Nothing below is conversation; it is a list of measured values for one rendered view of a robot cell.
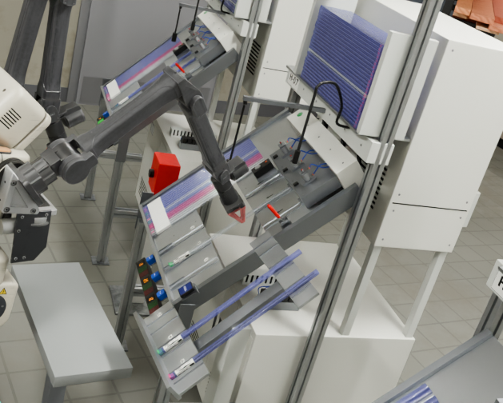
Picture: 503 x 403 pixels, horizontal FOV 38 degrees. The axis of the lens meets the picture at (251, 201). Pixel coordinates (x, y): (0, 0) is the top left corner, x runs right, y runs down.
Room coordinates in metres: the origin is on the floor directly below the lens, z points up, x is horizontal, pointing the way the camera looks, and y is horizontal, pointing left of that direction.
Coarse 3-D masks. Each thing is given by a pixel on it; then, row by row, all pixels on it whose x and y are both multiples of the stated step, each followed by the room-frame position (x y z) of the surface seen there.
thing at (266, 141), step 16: (272, 128) 2.75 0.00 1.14; (288, 128) 2.70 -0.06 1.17; (256, 144) 2.69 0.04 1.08; (272, 144) 2.64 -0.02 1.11; (272, 160) 2.54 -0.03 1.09; (272, 176) 2.45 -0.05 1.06; (256, 192) 2.40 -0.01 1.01; (272, 192) 2.36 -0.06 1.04; (288, 192) 2.31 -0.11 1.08; (288, 208) 2.24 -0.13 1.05; (304, 208) 2.20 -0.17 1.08; (272, 224) 2.19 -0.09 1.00
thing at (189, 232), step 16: (176, 224) 2.42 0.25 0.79; (192, 224) 2.37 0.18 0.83; (160, 240) 2.36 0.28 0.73; (176, 240) 2.32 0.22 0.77; (192, 240) 2.29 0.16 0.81; (160, 256) 2.27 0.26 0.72; (176, 256) 2.24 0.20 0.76; (192, 256) 2.20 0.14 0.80; (208, 256) 2.17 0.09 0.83; (176, 272) 2.15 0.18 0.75; (192, 272) 2.12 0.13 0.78; (208, 272) 2.09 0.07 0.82; (176, 288) 2.08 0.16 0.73
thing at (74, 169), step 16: (160, 80) 1.89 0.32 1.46; (176, 80) 1.88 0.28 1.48; (144, 96) 1.84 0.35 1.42; (160, 96) 1.85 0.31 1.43; (176, 96) 1.89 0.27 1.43; (192, 96) 1.92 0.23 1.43; (128, 112) 1.81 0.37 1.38; (144, 112) 1.83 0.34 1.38; (96, 128) 1.77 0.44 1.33; (112, 128) 1.77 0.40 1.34; (128, 128) 1.80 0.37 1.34; (80, 144) 1.73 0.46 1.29; (96, 144) 1.74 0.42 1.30; (64, 160) 1.68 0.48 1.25; (80, 160) 1.68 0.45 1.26; (96, 160) 1.72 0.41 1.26; (64, 176) 1.66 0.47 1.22; (80, 176) 1.70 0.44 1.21
